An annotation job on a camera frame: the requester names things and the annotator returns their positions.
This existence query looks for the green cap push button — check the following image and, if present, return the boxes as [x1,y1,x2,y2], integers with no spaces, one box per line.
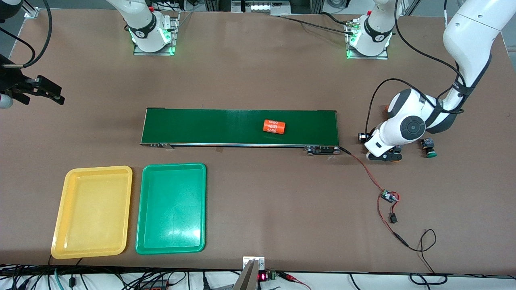
[421,138,438,158]

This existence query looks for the yellow plastic tray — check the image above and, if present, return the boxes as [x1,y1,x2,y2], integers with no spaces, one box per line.
[51,166,133,259]

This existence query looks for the green belt conveyor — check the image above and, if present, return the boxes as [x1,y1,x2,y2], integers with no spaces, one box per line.
[140,108,341,155]

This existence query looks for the green plastic tray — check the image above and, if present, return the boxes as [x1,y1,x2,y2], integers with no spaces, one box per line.
[135,163,207,255]

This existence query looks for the silver equipment box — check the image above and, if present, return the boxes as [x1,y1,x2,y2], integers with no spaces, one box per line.
[231,0,291,16]

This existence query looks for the red and black wire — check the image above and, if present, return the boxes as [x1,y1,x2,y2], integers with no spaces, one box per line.
[340,147,411,248]

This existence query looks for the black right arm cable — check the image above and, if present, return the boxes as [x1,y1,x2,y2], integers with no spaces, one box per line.
[22,0,53,69]
[0,27,37,68]

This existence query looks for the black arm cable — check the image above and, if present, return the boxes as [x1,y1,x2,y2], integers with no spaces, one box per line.
[22,0,53,69]
[0,27,37,68]
[365,0,470,135]

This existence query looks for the aluminium frame profile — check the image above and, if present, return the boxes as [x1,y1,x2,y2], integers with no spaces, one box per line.
[23,0,41,19]

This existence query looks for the thin black looped cable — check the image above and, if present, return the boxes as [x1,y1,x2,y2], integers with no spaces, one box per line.
[405,229,448,285]

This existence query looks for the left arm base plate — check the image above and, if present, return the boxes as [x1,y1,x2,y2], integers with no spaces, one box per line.
[347,22,389,60]

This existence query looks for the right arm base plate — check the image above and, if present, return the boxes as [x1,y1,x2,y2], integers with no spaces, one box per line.
[133,12,180,56]

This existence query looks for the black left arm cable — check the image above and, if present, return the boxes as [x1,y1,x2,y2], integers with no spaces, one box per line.
[365,0,470,135]

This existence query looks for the black cable across table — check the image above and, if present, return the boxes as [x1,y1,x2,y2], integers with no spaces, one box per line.
[278,12,355,35]

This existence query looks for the red clip lead wire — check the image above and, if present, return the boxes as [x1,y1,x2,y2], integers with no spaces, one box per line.
[280,273,312,290]

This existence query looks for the silver camera mount bracket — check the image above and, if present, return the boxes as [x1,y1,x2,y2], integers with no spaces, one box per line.
[232,256,266,290]

